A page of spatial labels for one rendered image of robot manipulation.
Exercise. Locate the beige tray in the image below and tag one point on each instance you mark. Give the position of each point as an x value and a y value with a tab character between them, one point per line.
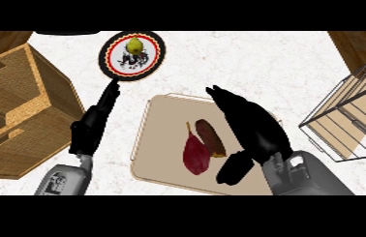
161	150

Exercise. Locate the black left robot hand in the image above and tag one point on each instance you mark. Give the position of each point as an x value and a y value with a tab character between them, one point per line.
93	124

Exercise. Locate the brown sweet potato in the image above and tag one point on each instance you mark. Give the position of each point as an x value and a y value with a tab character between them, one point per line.
210	137

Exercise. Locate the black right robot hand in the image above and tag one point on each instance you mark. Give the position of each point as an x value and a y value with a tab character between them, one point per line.
253	124

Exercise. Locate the round patterned plate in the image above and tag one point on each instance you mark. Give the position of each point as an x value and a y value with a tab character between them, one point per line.
151	50

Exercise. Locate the red sweet potato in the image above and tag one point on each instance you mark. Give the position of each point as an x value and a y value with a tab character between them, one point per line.
195	154

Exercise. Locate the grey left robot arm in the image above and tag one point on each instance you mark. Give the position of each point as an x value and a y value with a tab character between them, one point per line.
67	178

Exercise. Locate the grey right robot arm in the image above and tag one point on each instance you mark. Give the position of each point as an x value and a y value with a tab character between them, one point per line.
300	176

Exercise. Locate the yellow-green pear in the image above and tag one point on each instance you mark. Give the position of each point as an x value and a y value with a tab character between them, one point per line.
135	46

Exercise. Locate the brown wooden block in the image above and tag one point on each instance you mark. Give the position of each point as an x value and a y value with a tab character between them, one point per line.
351	47

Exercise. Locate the wooden wicker cabinet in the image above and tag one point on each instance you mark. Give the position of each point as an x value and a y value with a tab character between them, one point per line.
33	112

